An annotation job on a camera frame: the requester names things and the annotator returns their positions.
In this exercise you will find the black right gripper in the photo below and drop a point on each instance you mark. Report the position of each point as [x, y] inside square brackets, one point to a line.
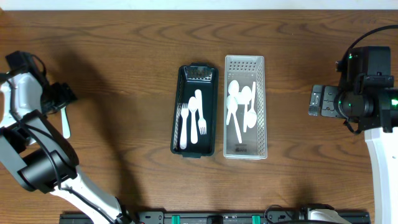
[326, 107]

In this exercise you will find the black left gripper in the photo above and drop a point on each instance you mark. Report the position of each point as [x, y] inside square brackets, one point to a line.
[58, 97]

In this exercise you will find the white plastic spoon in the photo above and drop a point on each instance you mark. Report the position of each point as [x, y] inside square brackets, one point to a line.
[232, 107]
[246, 96]
[192, 106]
[233, 90]
[251, 115]

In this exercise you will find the black perforated plastic basket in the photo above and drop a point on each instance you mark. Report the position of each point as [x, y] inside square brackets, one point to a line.
[190, 78]

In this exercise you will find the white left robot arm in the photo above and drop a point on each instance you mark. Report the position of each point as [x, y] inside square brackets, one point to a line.
[38, 156]

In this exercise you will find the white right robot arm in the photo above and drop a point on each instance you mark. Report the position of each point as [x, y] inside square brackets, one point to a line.
[382, 149]

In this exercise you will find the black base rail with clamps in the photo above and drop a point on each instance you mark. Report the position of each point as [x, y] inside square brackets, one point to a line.
[273, 214]

